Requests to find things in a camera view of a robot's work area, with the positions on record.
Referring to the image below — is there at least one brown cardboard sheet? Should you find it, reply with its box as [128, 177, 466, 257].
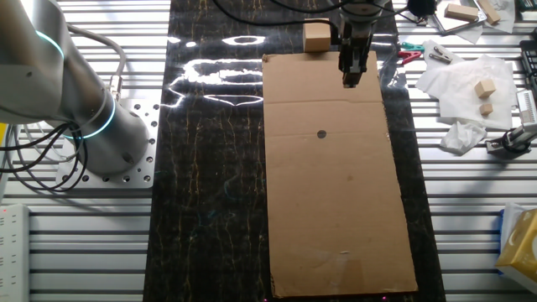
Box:
[260, 49, 420, 299]

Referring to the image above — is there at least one rectangular wooden block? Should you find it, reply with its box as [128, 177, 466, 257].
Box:
[443, 3, 480, 23]

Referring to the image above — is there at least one red clothespin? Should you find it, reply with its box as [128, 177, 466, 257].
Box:
[397, 49, 424, 65]

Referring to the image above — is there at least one white pulled tissue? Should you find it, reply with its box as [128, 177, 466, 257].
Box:
[501, 202, 528, 253]

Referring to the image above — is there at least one black base cable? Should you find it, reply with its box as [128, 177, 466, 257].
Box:
[3, 123, 89, 195]

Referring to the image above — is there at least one black keyboard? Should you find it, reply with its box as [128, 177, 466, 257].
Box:
[519, 39, 537, 91]

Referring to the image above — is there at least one thick black gripper cable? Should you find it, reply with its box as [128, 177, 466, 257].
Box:
[211, 0, 340, 43]

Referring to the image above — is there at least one silver depth camera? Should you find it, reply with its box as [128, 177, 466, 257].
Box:
[515, 88, 537, 127]

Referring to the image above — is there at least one medium wooden cube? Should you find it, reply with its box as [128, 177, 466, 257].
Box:
[473, 78, 498, 100]

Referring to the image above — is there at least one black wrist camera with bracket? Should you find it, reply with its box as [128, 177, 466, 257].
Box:
[407, 0, 437, 18]

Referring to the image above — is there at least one large wooden cube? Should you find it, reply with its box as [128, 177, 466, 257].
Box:
[302, 17, 332, 54]

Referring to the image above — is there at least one black marble pattern mat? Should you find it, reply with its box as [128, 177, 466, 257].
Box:
[142, 0, 446, 302]

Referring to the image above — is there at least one long wooden block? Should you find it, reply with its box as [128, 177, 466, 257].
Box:
[477, 0, 503, 25]

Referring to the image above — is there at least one white paper piece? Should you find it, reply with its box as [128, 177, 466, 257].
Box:
[456, 23, 486, 45]

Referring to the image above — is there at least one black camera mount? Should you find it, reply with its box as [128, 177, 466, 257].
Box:
[485, 123, 537, 159]

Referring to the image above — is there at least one metal tray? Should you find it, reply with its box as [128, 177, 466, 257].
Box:
[428, 0, 488, 35]

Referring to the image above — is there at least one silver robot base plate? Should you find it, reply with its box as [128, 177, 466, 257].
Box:
[55, 98, 161, 190]

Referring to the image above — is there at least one yellow tissue box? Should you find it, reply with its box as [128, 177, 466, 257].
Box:
[494, 208, 537, 282]

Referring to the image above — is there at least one large white tissue sheet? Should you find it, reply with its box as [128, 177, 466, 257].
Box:
[414, 39, 519, 131]

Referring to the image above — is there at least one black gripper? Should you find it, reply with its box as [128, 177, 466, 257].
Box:
[337, 23, 375, 88]

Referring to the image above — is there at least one white power strip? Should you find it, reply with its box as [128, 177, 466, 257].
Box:
[0, 203, 30, 302]

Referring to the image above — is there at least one grey base cable with connector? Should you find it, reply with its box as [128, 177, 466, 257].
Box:
[66, 24, 128, 104]

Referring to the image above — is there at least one crumpled white tissue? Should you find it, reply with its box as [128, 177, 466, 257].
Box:
[439, 120, 488, 155]

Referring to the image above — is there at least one white tissue wad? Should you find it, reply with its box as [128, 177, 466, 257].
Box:
[486, 0, 516, 34]

